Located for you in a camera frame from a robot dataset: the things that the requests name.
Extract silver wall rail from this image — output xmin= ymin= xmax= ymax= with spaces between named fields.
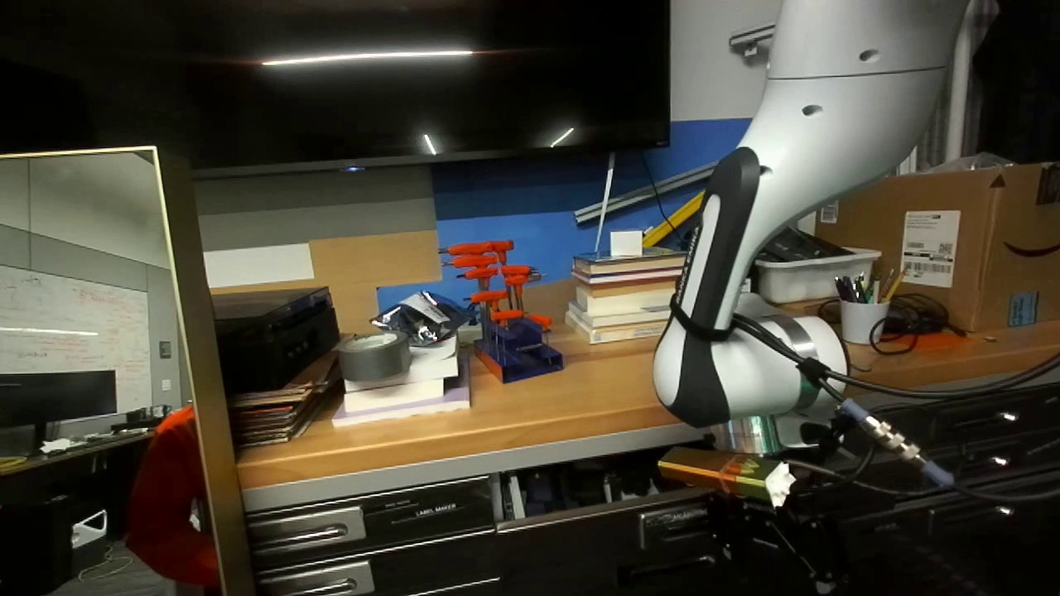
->
xmin=726 ymin=18 xmax=782 ymax=65

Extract silver foil bag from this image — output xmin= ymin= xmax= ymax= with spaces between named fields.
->
xmin=371 ymin=287 xmax=475 ymax=349

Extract dark cover book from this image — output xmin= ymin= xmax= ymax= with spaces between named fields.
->
xmin=569 ymin=248 xmax=691 ymax=278

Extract small white box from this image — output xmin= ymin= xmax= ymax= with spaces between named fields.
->
xmin=606 ymin=224 xmax=645 ymax=260

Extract dark cabinet with silver handles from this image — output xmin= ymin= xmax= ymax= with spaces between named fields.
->
xmin=241 ymin=473 xmax=525 ymax=596

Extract white plastic bin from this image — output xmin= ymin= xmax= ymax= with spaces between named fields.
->
xmin=751 ymin=229 xmax=887 ymax=308

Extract stack of books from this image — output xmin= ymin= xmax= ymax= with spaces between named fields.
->
xmin=563 ymin=294 xmax=680 ymax=347

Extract brown cardboard box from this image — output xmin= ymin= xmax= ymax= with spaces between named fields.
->
xmin=813 ymin=161 xmax=1060 ymax=337

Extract white pen cup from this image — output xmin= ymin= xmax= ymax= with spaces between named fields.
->
xmin=838 ymin=294 xmax=897 ymax=349

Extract dark drawer cabinet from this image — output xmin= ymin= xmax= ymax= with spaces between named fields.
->
xmin=824 ymin=377 xmax=1060 ymax=596

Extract white paper sheet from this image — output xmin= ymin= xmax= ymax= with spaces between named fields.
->
xmin=199 ymin=238 xmax=320 ymax=294

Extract clear plastic bags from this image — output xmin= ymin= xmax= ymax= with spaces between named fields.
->
xmin=516 ymin=465 xmax=676 ymax=514

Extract orange hex keys blue stand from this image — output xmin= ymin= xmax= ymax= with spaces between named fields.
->
xmin=436 ymin=236 xmax=569 ymax=388

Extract grey metal tool drawer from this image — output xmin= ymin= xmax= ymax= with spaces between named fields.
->
xmin=493 ymin=460 xmax=776 ymax=596

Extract person in red top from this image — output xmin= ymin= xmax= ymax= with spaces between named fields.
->
xmin=118 ymin=401 xmax=225 ymax=596

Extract brown folder stack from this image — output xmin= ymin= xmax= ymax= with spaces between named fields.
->
xmin=225 ymin=349 xmax=347 ymax=454

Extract thin white rod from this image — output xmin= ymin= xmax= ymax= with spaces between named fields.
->
xmin=593 ymin=149 xmax=618 ymax=257

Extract cork board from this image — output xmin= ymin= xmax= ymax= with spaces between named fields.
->
xmin=306 ymin=224 xmax=447 ymax=337

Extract black cable loop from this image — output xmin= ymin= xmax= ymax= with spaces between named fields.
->
xmin=868 ymin=294 xmax=966 ymax=358

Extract yellow bar tool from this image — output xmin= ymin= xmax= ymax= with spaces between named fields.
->
xmin=639 ymin=187 xmax=711 ymax=250

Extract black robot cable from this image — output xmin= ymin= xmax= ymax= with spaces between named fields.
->
xmin=726 ymin=311 xmax=1060 ymax=517

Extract thick cream book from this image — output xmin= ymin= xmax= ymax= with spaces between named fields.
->
xmin=569 ymin=280 xmax=680 ymax=325

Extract tan wrist camera box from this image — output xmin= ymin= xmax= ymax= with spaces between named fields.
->
xmin=656 ymin=444 xmax=797 ymax=508

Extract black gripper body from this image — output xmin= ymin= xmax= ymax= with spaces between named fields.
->
xmin=708 ymin=500 xmax=824 ymax=589

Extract grey duct tape roll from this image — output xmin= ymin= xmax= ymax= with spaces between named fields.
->
xmin=330 ymin=329 xmax=411 ymax=388

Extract black equipment stack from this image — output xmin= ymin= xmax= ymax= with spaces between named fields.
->
xmin=211 ymin=284 xmax=343 ymax=397

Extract red spine book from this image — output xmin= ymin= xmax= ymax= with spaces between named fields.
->
xmin=569 ymin=264 xmax=688 ymax=292

